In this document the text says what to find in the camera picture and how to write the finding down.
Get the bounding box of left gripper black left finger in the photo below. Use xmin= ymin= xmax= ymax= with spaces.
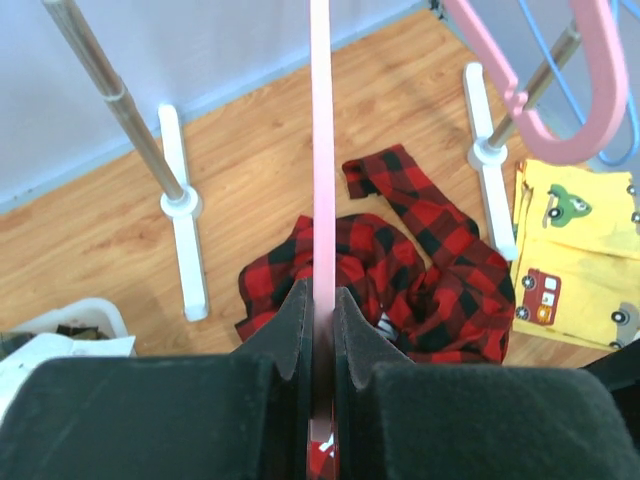
xmin=1 ymin=281 xmax=313 ymax=479

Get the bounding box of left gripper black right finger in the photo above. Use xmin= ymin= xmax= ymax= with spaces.
xmin=334 ymin=288 xmax=638 ymax=479

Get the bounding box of pink plastic hanger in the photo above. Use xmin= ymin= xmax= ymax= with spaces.
xmin=309 ymin=0 xmax=336 ymax=442
xmin=444 ymin=1 xmax=632 ymax=165

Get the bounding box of red black plaid shirt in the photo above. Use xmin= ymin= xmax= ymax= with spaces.
xmin=234 ymin=144 xmax=516 ymax=480

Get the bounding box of white shirt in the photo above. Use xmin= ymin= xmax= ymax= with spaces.
xmin=1 ymin=333 xmax=136 ymax=420

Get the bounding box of yellow plaid flannel shirt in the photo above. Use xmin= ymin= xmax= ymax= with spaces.
xmin=0 ymin=325 xmax=110 ymax=360

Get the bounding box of blue wire hanger with plaid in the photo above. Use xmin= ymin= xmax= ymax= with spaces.
xmin=518 ymin=1 xmax=585 ymax=125

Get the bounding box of white plastic laundry basket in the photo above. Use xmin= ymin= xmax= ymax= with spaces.
xmin=1 ymin=298 xmax=136 ymax=356

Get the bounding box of metal clothes rack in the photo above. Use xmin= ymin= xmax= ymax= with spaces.
xmin=42 ymin=0 xmax=584 ymax=322

